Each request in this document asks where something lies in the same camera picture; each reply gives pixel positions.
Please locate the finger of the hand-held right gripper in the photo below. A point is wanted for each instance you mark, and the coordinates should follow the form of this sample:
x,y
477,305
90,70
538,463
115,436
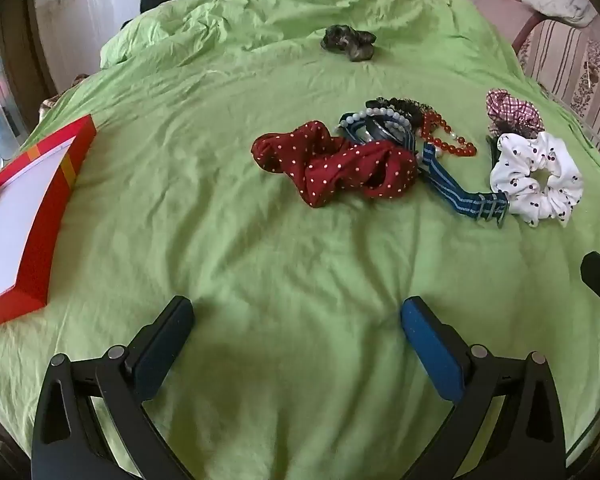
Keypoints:
x,y
597,272

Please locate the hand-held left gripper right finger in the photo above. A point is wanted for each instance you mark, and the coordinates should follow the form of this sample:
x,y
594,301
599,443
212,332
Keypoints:
x,y
430,351

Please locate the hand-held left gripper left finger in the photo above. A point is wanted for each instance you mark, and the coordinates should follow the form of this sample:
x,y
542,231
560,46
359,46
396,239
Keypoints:
x,y
164,346

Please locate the white cherry print scrunchie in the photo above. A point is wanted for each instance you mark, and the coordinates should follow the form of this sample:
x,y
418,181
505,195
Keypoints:
x,y
520,160

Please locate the red gift box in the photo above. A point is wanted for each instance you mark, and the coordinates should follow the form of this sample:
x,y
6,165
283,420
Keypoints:
x,y
55,210

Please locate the red plaid scrunchie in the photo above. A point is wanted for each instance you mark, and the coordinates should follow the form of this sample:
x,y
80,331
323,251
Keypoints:
x,y
510,105

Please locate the red polka dot scrunchie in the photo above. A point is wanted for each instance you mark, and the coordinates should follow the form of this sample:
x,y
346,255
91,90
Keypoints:
x,y
330,165

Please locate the green bed sheet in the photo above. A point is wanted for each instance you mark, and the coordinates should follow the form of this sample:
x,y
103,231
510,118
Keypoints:
x,y
230,185

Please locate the striped sofa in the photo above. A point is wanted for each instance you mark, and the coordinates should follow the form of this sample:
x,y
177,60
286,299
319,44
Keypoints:
x,y
565,50

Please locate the leopard print scrunchie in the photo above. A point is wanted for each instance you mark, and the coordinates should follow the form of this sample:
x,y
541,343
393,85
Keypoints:
x,y
405,105

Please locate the brown patterned cloth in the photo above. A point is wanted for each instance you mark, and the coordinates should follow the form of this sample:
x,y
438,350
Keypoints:
x,y
50,102

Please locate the dark green scrunchie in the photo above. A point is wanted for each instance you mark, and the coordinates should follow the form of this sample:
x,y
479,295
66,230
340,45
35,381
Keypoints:
x,y
350,42

